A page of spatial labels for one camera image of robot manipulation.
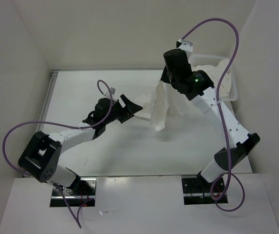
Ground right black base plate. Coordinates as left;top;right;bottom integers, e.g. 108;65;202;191
182;175;228;205

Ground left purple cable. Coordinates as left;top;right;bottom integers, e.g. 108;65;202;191
2;79;114;229

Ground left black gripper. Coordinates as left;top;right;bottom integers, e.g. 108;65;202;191
103;95;142;125

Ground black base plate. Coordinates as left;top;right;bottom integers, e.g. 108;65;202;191
50;177;97;208
182;175;228;205

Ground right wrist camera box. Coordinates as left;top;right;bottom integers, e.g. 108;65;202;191
176;39;193;53

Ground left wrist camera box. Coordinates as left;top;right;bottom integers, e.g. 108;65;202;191
110;87;115;95

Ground white pleated skirt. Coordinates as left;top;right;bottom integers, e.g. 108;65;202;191
134;80;189;132

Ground white perforated plastic basket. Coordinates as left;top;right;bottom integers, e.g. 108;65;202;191
189;54;238;102

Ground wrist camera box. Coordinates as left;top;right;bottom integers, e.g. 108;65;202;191
110;87;115;95
176;39;193;53

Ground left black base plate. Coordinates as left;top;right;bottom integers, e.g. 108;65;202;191
50;177;97;208

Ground white skirts in basket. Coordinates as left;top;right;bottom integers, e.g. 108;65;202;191
193;58;232;98

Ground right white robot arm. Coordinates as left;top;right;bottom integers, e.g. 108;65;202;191
161;49;260;192

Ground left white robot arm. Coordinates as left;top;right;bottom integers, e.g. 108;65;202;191
18;95;143;195

